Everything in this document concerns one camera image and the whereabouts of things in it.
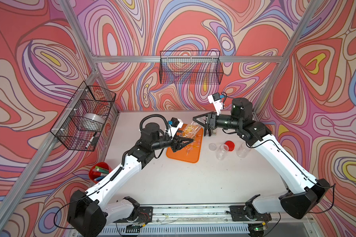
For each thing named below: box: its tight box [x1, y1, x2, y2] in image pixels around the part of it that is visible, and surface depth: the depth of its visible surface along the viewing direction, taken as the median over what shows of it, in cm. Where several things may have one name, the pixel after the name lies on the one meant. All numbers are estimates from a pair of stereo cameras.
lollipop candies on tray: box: [184, 134, 202, 157], surface depth 101 cm
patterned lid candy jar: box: [178, 121, 203, 140], surface depth 66 cm
